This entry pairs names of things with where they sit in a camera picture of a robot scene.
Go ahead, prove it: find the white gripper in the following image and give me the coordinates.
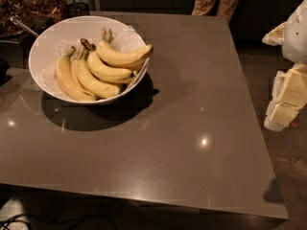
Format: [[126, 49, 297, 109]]
[[262, 0, 307, 131]]

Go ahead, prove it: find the yellow banana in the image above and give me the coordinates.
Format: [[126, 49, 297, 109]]
[[96, 28, 154, 70], [77, 50, 121, 99], [81, 38, 133, 83], [71, 48, 83, 87], [55, 46, 96, 102]]

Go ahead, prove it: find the white bowl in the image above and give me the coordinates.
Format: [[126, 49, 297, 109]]
[[29, 16, 149, 104]]

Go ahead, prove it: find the glass snack jar right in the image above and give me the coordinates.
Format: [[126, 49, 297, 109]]
[[27, 0, 67, 23]]

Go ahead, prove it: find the glass snack jar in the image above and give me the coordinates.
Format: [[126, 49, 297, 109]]
[[0, 0, 34, 38], [27, 0, 67, 23]]

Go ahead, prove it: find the glass snack jar left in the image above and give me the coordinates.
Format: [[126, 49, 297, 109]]
[[0, 0, 34, 38]]

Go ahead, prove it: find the metal scoop handle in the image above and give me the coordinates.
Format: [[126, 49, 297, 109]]
[[10, 15, 38, 37]]

